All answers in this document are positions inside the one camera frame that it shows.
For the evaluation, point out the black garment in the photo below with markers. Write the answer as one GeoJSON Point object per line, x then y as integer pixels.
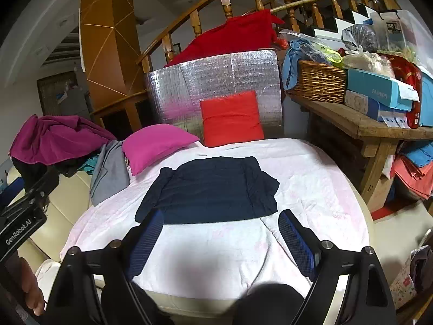
{"type": "Point", "coordinates": [71, 168]}

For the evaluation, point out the silver foil insulation panel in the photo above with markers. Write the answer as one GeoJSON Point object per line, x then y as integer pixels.
{"type": "Point", "coordinates": [216, 71]}

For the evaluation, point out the person's left hand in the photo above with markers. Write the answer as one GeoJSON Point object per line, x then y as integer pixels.
{"type": "Point", "coordinates": [33, 291]}

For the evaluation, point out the blue cloth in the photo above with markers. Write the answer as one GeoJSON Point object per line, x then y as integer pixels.
{"type": "Point", "coordinates": [294, 54]}

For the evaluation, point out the red cloth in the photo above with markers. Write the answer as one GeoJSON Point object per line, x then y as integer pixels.
{"type": "Point", "coordinates": [230, 37]}

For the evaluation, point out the navy zip jacket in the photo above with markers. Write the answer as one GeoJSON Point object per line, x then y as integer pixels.
{"type": "Point", "coordinates": [209, 193]}

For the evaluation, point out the person's right leg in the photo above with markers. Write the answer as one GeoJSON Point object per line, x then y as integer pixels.
{"type": "Point", "coordinates": [267, 304]}

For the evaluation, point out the wicker basket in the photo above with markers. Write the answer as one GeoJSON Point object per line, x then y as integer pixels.
{"type": "Point", "coordinates": [318, 81]}

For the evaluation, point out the patterned paper bag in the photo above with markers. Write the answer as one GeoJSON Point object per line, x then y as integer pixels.
{"type": "Point", "coordinates": [402, 281]}

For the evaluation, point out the wooden side table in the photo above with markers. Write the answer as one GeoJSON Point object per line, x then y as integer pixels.
{"type": "Point", "coordinates": [345, 115]}

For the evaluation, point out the white staircase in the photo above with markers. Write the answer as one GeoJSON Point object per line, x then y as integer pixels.
{"type": "Point", "coordinates": [355, 18]}

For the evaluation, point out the white plastic bag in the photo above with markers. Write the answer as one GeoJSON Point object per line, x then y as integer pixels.
{"type": "Point", "coordinates": [365, 61]}

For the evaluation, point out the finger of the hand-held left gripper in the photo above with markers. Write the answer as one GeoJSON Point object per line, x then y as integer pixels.
{"type": "Point", "coordinates": [47, 182]}

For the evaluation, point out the pink pillow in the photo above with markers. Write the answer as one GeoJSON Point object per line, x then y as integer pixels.
{"type": "Point", "coordinates": [155, 145]}

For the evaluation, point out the teal garment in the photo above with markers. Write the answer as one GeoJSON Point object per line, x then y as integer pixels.
{"type": "Point", "coordinates": [89, 168]}

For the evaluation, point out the red gift bag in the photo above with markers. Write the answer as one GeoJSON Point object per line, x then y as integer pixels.
{"type": "Point", "coordinates": [406, 74]}

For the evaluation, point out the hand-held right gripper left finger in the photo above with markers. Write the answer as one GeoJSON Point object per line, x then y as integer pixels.
{"type": "Point", "coordinates": [145, 240]}

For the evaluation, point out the small picture frame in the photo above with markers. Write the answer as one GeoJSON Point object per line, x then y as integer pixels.
{"type": "Point", "coordinates": [176, 49]}

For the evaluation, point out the dark plastic bag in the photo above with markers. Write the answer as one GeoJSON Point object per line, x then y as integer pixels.
{"type": "Point", "coordinates": [362, 35]}

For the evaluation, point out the white and blue box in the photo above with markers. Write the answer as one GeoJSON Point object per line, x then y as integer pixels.
{"type": "Point", "coordinates": [358, 101]}

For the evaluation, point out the blue shoe box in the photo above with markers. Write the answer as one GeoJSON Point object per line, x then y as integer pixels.
{"type": "Point", "coordinates": [372, 88]}

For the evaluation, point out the cardboard box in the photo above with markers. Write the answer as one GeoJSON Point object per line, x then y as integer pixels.
{"type": "Point", "coordinates": [380, 193]}

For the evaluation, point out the clear plastic storage box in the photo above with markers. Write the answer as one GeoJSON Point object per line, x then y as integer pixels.
{"type": "Point", "coordinates": [402, 30]}

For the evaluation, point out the grey garment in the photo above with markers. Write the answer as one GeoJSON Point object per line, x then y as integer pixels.
{"type": "Point", "coordinates": [110, 176]}

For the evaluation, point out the cream leather sofa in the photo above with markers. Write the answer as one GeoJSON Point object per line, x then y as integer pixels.
{"type": "Point", "coordinates": [67, 206]}

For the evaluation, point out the yellow-green item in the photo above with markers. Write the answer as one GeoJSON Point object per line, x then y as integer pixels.
{"type": "Point", "coordinates": [333, 56]}

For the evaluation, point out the dark wall painting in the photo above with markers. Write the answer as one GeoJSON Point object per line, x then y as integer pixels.
{"type": "Point", "coordinates": [54, 91]}

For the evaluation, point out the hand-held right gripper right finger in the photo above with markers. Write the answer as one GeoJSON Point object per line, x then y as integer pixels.
{"type": "Point", "coordinates": [297, 240]}

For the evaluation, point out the red pillow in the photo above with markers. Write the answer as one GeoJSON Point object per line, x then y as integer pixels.
{"type": "Point", "coordinates": [230, 118]}

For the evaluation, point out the stack of folded clothes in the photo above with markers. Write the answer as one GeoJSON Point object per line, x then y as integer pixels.
{"type": "Point", "coordinates": [412, 172]}

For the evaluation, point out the orange wooden column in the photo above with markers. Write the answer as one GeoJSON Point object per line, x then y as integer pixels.
{"type": "Point", "coordinates": [108, 40]}

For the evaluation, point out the magenta fleece garment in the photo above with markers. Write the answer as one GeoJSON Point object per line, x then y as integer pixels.
{"type": "Point", "coordinates": [57, 138]}

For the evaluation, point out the wooden stair railing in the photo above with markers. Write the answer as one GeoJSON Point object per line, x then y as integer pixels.
{"type": "Point", "coordinates": [195, 23]}

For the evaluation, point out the white blanket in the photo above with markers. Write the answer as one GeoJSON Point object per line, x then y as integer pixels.
{"type": "Point", "coordinates": [209, 250]}

